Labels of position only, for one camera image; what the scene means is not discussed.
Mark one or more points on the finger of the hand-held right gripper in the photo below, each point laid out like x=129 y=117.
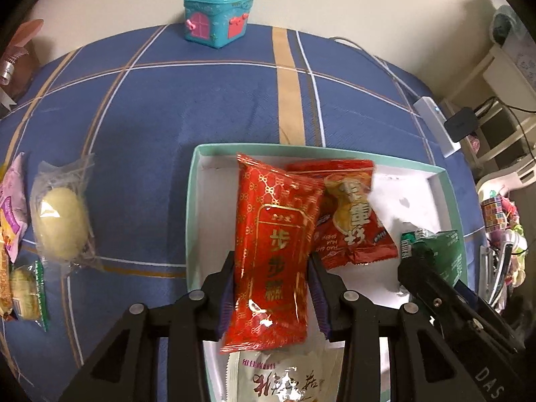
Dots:
x=465 y=295
x=423 y=284

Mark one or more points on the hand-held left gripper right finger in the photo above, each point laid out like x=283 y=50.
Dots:
x=321 y=301

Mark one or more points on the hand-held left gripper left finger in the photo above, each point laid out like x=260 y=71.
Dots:
x=224 y=301

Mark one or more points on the dark green snack packet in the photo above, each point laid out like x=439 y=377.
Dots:
x=444 y=251

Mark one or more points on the long red snack packet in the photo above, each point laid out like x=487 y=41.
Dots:
x=268 y=234

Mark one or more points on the white snack packet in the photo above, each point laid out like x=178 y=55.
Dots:
x=284 y=377

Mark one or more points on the red peanut snack packet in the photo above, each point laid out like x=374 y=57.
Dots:
x=356 y=217

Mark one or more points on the teal-edged white cardboard tray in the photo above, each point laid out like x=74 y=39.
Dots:
x=418 y=192

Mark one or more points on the silver phone stand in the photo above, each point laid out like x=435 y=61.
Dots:
x=485 y=268

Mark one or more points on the pile of colourful trinkets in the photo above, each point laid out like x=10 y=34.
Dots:
x=517 y=243

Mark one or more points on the stack of tape rolls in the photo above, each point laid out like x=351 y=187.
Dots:
x=494 y=213

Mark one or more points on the pink trinkets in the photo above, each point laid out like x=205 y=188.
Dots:
x=473 y=144

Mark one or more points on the white power strip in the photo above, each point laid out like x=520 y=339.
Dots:
x=437 y=127

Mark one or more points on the black charger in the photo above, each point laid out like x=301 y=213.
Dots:
x=460 y=124

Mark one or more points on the white lattice shelf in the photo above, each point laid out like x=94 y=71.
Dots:
x=521 y=134

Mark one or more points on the clear packet with round pastry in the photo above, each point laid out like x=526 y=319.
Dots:
x=58 y=222

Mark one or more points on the clear green-edged cake packet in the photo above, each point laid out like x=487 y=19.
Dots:
x=25 y=293

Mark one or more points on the blue plaid tablecloth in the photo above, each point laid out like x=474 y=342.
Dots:
x=167 y=104

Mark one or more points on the white shelf rack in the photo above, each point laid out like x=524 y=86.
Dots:
x=498 y=88

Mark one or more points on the orange and cream snack packet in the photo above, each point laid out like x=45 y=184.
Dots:
x=4 y=280

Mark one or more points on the purple snack packet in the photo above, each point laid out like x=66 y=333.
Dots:
x=12 y=205

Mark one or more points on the teal round item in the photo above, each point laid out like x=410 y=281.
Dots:
x=506 y=25

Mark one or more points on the teal toy house box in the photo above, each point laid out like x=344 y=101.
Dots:
x=217 y=16

